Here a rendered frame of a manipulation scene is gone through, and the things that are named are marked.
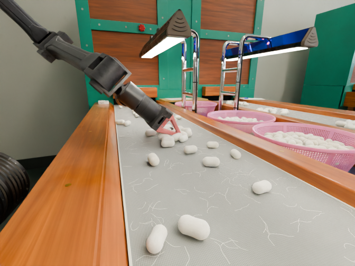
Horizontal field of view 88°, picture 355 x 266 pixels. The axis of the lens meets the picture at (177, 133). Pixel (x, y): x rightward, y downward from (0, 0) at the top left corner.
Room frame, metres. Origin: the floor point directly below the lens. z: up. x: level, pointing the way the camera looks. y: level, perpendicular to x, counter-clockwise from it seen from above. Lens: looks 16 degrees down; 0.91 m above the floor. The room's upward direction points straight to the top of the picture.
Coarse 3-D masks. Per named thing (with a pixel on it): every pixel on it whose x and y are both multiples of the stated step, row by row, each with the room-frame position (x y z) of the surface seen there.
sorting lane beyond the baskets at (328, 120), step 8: (232, 104) 1.32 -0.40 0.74; (256, 104) 1.32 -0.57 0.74; (280, 112) 0.99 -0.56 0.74; (296, 112) 0.99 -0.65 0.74; (304, 112) 0.99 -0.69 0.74; (312, 120) 0.79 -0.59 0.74; (320, 120) 0.79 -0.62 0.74; (328, 120) 0.79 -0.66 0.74; (336, 120) 0.79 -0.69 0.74; (344, 120) 0.79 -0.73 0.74; (352, 120) 0.78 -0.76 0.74
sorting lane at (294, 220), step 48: (144, 144) 0.48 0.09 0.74; (192, 144) 0.48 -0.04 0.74; (144, 192) 0.25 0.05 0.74; (192, 192) 0.25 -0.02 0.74; (240, 192) 0.25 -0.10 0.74; (288, 192) 0.25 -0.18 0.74; (144, 240) 0.16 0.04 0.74; (192, 240) 0.16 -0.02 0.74; (240, 240) 0.16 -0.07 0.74; (288, 240) 0.16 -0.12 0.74; (336, 240) 0.16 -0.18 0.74
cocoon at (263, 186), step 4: (264, 180) 0.26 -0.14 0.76; (256, 184) 0.25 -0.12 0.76; (260, 184) 0.25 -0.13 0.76; (264, 184) 0.25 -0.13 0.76; (268, 184) 0.25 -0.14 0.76; (256, 188) 0.24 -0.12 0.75; (260, 188) 0.24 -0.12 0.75; (264, 188) 0.24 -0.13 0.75; (268, 188) 0.25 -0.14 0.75; (256, 192) 0.24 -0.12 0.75; (260, 192) 0.24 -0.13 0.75; (264, 192) 0.24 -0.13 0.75
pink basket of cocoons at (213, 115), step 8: (216, 112) 0.85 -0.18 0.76; (224, 112) 0.87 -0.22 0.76; (240, 112) 0.87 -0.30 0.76; (248, 112) 0.86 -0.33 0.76; (256, 112) 0.83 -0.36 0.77; (216, 120) 0.69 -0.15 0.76; (224, 120) 0.65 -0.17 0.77; (264, 120) 0.78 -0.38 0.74; (272, 120) 0.65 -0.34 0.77; (240, 128) 0.64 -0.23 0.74; (248, 128) 0.63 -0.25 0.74
